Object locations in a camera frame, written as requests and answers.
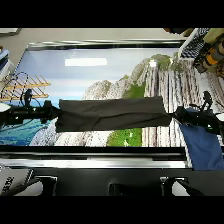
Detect black and white checked garment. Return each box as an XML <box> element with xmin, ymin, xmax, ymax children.
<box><xmin>178</xmin><ymin>28</ymin><xmax>211</xmax><ymax>60</ymax></box>

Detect dark brown garment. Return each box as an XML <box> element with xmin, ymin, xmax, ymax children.
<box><xmin>54</xmin><ymin>96</ymin><xmax>175</xmax><ymax>134</ymax></box>

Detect blue garment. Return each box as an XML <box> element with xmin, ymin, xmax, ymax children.
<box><xmin>178</xmin><ymin>107</ymin><xmax>224</xmax><ymax>172</ymax></box>

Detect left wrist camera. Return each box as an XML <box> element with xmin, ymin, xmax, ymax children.
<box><xmin>20</xmin><ymin>88</ymin><xmax>35</xmax><ymax>108</ymax></box>

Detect silver frame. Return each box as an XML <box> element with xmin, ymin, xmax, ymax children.
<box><xmin>0</xmin><ymin>146</ymin><xmax>194</xmax><ymax>197</ymax></box>

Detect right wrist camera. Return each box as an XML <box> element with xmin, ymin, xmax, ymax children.
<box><xmin>199</xmin><ymin>90</ymin><xmax>215</xmax><ymax>112</ymax></box>

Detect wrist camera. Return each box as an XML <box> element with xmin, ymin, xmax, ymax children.
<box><xmin>199</xmin><ymin>90</ymin><xmax>215</xmax><ymax>112</ymax></box>
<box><xmin>20</xmin><ymin>88</ymin><xmax>35</xmax><ymax>108</ymax></box>

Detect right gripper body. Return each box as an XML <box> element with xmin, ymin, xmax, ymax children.
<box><xmin>172</xmin><ymin>105</ymin><xmax>195</xmax><ymax>127</ymax></box>

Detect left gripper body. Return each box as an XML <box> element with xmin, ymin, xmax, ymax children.
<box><xmin>41</xmin><ymin>100</ymin><xmax>63</xmax><ymax>122</ymax></box>

